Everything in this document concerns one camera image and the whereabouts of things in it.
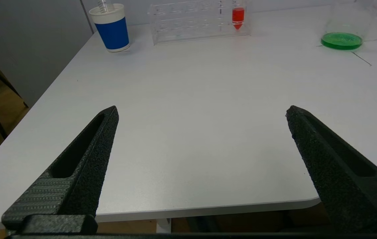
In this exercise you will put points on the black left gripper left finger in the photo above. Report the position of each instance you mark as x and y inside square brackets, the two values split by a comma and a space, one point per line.
[85, 172]

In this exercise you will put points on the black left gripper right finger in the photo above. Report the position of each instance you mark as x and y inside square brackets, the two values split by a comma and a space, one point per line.
[337, 172]

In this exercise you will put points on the test tube with blue pigment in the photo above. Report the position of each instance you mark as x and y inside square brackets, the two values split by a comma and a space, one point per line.
[102, 6]

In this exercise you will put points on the clear glass beaker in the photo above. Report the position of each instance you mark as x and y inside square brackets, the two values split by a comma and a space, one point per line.
[341, 40]

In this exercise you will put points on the test tube with red pigment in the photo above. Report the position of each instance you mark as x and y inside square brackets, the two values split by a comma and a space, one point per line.
[238, 15]

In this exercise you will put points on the white table leg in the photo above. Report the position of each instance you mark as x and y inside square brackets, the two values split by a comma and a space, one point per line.
[163, 226]

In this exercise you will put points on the blue and white paper cup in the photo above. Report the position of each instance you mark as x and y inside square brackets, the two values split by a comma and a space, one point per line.
[113, 34]

